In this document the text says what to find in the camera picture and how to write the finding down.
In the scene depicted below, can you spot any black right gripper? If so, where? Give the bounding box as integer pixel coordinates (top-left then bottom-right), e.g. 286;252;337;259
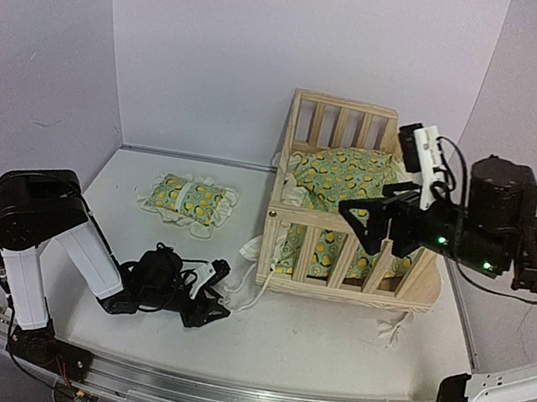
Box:
331;168;516;282

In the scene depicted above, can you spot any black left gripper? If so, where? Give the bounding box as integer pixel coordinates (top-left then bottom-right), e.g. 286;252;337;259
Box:
137;279;234;335

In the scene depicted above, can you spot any lemon print bed cushion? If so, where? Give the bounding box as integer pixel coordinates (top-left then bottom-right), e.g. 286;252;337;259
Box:
219;129;433;353

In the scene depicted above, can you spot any wooden pet bed frame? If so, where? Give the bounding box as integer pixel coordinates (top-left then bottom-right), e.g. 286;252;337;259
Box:
256;89;442;313

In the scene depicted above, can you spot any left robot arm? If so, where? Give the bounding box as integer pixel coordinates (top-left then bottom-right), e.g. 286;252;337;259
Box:
0;169;231;382

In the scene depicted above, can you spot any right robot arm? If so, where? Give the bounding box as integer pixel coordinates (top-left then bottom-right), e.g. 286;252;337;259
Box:
339;148;537;402

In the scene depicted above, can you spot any small lemon print pillow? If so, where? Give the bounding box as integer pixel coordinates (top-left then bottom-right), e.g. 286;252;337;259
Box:
137;173;240;240

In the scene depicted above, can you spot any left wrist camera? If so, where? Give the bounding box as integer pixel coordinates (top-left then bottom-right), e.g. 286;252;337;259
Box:
189;259;231;300

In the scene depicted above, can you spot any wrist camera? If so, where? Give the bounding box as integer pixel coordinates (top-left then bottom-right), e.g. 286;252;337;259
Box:
189;259;231;300
398;123;456;211

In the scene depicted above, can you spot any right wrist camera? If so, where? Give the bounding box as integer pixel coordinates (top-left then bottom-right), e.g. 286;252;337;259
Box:
398;123;456;211

